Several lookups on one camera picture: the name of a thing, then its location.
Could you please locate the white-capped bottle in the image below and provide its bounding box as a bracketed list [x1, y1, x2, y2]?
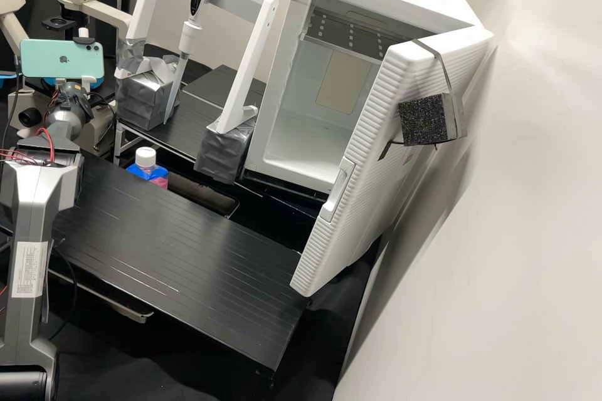
[125, 147, 169, 190]

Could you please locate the black platform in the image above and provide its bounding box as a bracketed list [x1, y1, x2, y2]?
[46, 152, 309, 377]
[112, 65, 269, 172]

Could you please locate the white pipette stand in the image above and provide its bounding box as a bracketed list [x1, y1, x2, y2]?
[115, 0, 279, 185]

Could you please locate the incubator door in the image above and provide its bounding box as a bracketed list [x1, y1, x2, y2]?
[289, 30, 495, 298]

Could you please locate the black cable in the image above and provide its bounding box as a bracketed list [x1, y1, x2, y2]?
[7, 55, 24, 112]

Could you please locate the right wrist camera phone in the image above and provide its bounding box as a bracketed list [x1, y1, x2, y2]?
[19, 27, 105, 91]

